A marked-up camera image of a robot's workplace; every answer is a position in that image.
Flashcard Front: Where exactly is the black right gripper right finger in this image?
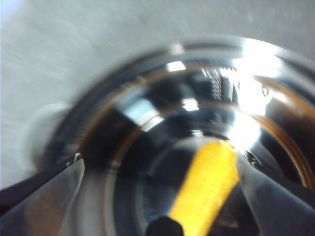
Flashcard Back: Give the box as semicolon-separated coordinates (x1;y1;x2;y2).
236;148;315;236

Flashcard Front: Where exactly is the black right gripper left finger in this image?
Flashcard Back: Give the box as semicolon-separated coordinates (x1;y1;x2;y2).
0;152;86;236

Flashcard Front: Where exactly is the yellow corn cob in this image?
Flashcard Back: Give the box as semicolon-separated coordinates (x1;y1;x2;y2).
168;141;241;236

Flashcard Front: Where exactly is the pale green electric steamer pot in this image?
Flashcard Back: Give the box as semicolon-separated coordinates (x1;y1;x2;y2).
21;36;315;236

